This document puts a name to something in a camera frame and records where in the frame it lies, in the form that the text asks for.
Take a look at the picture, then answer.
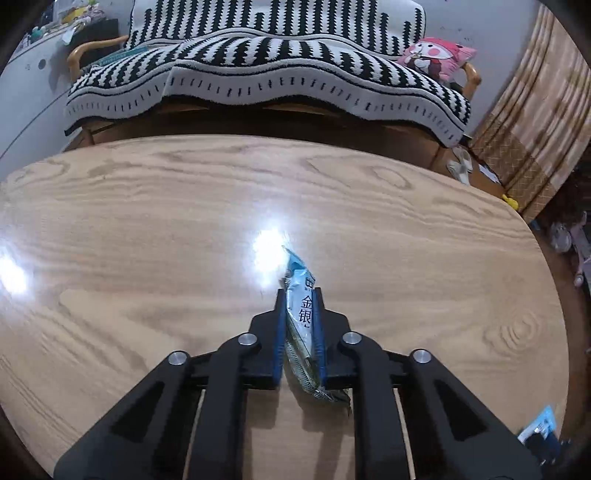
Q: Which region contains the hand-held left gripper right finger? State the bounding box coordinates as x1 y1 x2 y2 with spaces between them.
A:
313 287 543 480

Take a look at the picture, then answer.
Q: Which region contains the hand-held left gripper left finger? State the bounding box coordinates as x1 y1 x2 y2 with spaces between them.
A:
53 288 287 480

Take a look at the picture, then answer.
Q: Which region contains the silver blue snack packet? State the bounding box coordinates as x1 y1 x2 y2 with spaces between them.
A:
281 247 352 407

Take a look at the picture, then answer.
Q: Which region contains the white slipper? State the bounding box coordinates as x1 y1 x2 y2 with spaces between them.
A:
445 147 474 185

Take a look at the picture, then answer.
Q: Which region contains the blue white packet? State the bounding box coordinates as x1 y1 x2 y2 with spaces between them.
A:
517 405 559 446

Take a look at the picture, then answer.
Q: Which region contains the pale toy figure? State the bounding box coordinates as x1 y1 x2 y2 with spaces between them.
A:
549 219 591 289

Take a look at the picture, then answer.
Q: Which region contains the black white striped sofa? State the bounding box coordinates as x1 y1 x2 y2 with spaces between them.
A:
64 0 472 148

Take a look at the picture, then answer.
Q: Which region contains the pink cartoon cushion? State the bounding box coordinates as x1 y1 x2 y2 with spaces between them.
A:
397 38 477 85

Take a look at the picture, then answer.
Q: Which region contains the beige curtain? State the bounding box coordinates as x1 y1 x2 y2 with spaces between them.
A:
468 4 591 222

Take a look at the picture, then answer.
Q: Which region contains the teal striped book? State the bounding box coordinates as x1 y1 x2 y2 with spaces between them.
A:
95 45 148 65

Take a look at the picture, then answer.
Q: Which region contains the wooden sofa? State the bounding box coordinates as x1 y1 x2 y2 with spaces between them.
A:
65 34 482 174

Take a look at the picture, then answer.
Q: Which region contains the white cabinet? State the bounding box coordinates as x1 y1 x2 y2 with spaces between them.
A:
0 28 81 171

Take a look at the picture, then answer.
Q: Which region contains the clutter of small toys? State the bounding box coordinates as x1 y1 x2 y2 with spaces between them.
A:
18 0 102 47

